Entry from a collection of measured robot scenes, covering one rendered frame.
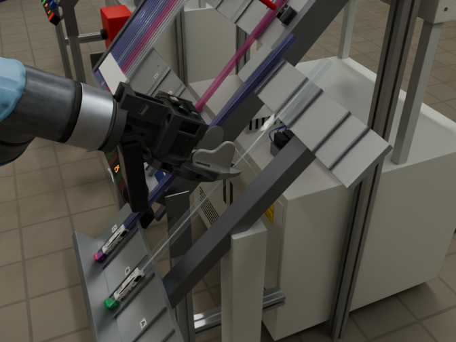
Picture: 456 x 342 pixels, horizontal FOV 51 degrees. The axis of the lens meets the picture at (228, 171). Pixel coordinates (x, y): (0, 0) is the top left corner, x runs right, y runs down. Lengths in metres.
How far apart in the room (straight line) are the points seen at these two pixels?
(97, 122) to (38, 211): 1.68
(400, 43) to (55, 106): 0.73
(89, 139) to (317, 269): 0.96
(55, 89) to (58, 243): 1.52
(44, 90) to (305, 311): 1.16
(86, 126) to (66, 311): 1.28
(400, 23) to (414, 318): 1.08
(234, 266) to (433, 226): 0.94
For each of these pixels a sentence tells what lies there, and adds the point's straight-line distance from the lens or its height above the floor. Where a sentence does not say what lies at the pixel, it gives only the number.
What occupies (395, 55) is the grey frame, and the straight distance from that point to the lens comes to 1.07.
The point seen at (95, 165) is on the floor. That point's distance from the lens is 2.44.
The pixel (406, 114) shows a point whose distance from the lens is 1.28.
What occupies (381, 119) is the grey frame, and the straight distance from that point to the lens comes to 1.13.
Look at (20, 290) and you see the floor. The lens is 1.92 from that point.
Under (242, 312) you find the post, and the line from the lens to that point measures 0.90.
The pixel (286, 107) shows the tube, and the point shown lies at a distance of 0.69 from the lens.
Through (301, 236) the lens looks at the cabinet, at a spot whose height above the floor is 0.48.
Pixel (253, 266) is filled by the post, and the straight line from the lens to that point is 0.82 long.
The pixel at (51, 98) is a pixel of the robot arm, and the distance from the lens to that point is 0.56.
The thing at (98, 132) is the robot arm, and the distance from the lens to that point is 0.58.
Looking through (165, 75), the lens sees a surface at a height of 0.85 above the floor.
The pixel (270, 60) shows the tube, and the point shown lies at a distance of 0.78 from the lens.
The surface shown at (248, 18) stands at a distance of 1.09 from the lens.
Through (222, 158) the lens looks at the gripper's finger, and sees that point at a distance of 0.66.
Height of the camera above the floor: 1.35
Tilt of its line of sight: 36 degrees down
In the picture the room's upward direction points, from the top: straight up
